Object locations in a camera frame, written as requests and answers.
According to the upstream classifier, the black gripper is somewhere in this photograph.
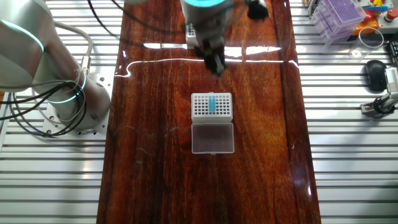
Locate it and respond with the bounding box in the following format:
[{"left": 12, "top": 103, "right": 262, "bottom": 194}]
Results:
[{"left": 194, "top": 37, "right": 229, "bottom": 78}]

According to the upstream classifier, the white hinged pipette tip box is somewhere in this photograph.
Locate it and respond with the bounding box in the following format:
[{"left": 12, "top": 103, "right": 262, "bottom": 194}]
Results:
[
  {"left": 185, "top": 23, "right": 200, "bottom": 50},
  {"left": 190, "top": 92, "right": 236, "bottom": 156}
]

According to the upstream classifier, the purple pipette tip box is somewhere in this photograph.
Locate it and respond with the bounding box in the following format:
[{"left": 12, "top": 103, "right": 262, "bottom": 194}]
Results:
[{"left": 310, "top": 0, "right": 367, "bottom": 47}]

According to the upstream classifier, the glossy wooden board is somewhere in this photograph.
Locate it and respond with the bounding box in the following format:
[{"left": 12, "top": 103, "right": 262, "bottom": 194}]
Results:
[{"left": 96, "top": 0, "right": 322, "bottom": 224}]

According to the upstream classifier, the clear plastic cup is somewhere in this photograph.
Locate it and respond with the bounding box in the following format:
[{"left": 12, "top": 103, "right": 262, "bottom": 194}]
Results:
[{"left": 347, "top": 27, "right": 385, "bottom": 60}]

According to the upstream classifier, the black computer mouse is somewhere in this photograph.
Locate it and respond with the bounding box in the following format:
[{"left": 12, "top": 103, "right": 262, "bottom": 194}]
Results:
[{"left": 364, "top": 59, "right": 388, "bottom": 93}]

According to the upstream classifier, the colourful plastic toy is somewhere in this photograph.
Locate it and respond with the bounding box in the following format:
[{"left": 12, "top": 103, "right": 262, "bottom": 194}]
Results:
[{"left": 363, "top": 0, "right": 389, "bottom": 15}]

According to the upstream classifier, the black keyboard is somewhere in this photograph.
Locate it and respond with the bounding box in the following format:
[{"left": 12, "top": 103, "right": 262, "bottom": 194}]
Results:
[{"left": 388, "top": 40, "right": 398, "bottom": 68}]

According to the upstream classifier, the red emergency stop button box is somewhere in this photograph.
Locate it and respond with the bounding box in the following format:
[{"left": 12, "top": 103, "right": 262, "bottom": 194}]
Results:
[{"left": 374, "top": 8, "right": 398, "bottom": 34}]

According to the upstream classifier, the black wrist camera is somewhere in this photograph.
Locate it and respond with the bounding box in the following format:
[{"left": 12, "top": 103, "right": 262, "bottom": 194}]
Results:
[{"left": 247, "top": 0, "right": 271, "bottom": 22}]

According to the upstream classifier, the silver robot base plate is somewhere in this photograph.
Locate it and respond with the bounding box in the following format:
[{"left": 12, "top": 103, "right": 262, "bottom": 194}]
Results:
[{"left": 42, "top": 73, "right": 114, "bottom": 141}]

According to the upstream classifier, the grey cable with metal connector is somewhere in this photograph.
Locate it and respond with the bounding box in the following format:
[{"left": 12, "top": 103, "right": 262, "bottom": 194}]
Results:
[{"left": 52, "top": 21, "right": 95, "bottom": 77}]

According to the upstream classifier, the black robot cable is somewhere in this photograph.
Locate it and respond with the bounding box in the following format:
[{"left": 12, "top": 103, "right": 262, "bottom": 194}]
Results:
[{"left": 0, "top": 0, "right": 187, "bottom": 138}]

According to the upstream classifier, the silver depth camera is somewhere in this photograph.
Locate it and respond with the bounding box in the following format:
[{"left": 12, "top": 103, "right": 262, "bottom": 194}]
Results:
[{"left": 384, "top": 66, "right": 398, "bottom": 94}]

